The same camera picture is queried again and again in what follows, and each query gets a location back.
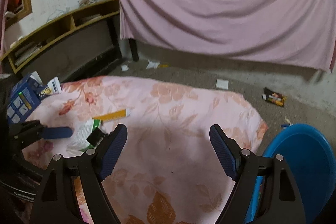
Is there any pink window curtain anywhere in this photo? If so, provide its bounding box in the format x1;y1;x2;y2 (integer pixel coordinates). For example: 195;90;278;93
0;0;9;57

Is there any pink sheet hung on wall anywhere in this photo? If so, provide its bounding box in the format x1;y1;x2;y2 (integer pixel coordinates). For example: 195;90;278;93
120;0;335;72

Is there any blue cardboard box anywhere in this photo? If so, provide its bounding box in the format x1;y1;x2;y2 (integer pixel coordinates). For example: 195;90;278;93
7;71;51;124

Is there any dark snack wrapper on floor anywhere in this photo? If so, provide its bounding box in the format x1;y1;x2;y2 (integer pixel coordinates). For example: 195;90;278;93
262;88;286;107

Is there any floral pink blanket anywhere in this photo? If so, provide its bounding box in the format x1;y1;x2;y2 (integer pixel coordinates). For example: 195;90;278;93
23;76;268;223

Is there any small white yellow packet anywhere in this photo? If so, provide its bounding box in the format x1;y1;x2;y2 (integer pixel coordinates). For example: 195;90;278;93
38;77;62;100

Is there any blue plastic bucket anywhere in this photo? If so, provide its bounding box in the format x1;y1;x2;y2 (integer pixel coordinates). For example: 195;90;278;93
245;123;334;224

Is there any green white paper packet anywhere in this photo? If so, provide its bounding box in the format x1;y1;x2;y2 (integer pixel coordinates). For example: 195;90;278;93
66;119;101;155

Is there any black binder clip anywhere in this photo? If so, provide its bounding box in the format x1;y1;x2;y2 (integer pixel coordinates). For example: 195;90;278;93
86;127;108;147

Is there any white paper on floor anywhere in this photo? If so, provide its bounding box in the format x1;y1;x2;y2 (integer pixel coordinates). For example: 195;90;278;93
146;60;160;69

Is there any wooden shelf desk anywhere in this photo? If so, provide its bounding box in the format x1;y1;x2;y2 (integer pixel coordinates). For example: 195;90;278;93
1;0;122;82

